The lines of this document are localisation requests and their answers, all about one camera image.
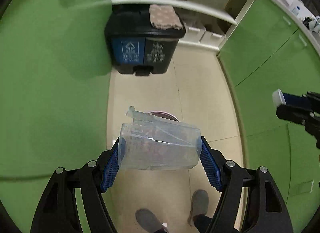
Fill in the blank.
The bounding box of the small white cap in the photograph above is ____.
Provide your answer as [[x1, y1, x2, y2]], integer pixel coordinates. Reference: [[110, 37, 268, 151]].
[[272, 89, 286, 108]]

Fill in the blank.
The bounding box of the clear plastic box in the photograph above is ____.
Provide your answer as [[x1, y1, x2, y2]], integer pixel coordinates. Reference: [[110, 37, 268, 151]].
[[118, 106, 202, 170]]

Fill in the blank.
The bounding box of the pink round trash bin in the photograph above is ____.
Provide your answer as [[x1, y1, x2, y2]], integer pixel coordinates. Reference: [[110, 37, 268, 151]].
[[148, 111, 180, 122]]

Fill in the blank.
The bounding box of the grey slipper right foot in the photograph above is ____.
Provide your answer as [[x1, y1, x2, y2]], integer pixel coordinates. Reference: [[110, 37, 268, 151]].
[[188, 190, 209, 226]]

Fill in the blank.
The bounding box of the grey slipper foot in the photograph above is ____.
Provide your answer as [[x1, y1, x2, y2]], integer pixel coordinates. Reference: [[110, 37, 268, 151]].
[[135, 209, 166, 233], [188, 190, 209, 226]]

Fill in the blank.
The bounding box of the grey slipper left foot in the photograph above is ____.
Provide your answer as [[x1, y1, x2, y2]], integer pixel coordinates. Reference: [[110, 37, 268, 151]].
[[135, 209, 166, 233]]

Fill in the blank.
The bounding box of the white storage drawer box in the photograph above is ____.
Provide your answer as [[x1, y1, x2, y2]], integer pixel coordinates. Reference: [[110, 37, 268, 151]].
[[181, 26, 206, 43]]

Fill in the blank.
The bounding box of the pink patterned cloth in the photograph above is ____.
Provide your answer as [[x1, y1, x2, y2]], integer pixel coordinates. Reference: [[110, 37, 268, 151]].
[[149, 4, 183, 29]]

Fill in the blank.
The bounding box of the black dual pedal bin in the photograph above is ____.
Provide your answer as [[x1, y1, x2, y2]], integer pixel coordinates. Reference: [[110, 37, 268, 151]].
[[104, 4, 186, 76]]

